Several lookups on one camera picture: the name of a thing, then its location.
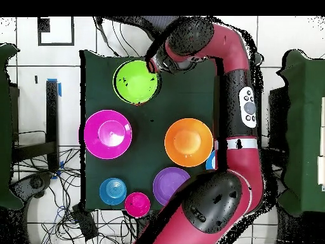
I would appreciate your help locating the medium green bowl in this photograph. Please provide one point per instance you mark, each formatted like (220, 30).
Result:
(135, 82)

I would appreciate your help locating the purple bowl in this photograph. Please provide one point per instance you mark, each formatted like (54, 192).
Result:
(167, 184)

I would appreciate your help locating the large orange bowl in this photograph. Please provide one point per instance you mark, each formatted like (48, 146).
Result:
(189, 142)

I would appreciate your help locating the large pink bowl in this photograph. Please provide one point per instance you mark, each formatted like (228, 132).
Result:
(108, 134)

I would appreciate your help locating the black square floor frame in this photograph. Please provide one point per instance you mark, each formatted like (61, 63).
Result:
(55, 44)

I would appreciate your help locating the blue floor tape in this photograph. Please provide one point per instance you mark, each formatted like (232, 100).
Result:
(60, 89)

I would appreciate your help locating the grey mesh office chair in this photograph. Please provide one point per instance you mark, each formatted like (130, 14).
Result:
(152, 21)

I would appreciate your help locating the black power strip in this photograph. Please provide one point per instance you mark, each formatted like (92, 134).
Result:
(86, 223)

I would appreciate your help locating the small crimson bowl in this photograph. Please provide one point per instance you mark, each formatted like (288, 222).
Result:
(137, 204)

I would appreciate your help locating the green cloth side table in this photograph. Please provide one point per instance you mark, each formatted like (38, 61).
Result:
(5, 127)
(304, 127)

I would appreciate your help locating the small blue bowl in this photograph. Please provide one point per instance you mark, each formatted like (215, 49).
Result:
(113, 192)

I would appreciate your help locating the black metal stand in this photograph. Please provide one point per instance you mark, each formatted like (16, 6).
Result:
(52, 114)
(278, 114)

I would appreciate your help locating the dark green tablecloth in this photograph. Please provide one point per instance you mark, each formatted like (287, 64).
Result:
(182, 96)

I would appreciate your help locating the large blue bowl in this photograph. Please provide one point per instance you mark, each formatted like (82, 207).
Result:
(210, 161)

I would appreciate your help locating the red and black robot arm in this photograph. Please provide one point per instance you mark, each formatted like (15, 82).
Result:
(243, 165)

